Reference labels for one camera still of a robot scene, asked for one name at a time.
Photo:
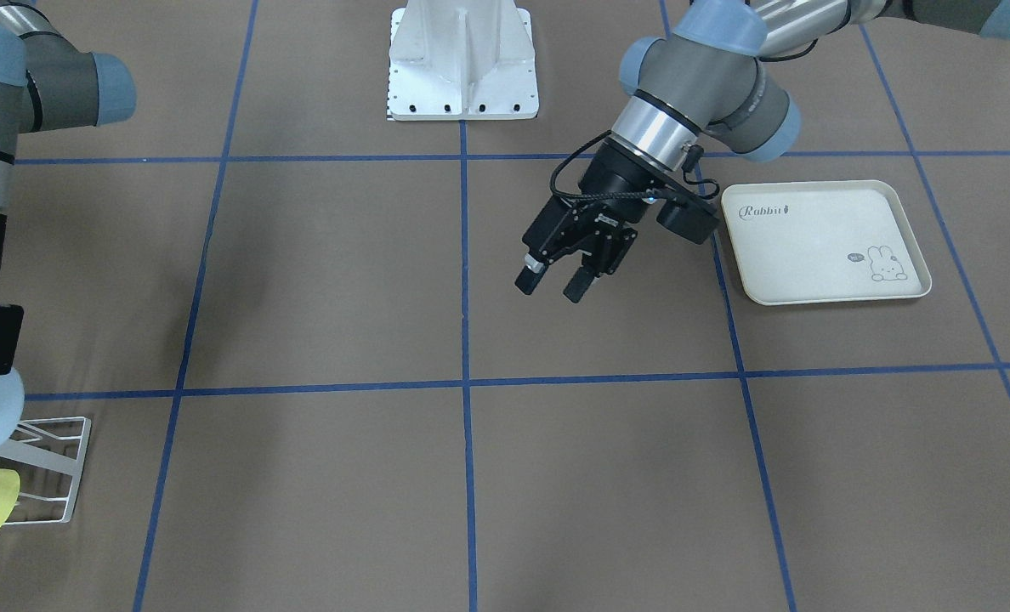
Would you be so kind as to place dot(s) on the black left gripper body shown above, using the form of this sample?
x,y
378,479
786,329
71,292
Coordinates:
x,y
614,180

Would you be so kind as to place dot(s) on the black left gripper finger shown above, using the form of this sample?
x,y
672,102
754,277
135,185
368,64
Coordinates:
x,y
581,282
530,276

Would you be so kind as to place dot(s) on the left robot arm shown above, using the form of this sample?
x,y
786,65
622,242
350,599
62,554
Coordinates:
x,y
708,77

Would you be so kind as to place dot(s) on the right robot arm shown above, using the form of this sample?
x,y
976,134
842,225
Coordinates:
x,y
46,83

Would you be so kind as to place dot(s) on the cream plastic tray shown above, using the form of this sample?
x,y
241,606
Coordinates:
x,y
823,242

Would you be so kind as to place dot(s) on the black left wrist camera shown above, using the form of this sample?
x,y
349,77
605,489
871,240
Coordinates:
x,y
687,214

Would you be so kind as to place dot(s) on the white wire cup rack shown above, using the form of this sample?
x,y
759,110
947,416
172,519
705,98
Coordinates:
x,y
49,454

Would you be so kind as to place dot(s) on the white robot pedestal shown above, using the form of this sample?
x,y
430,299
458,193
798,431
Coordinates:
x,y
461,61

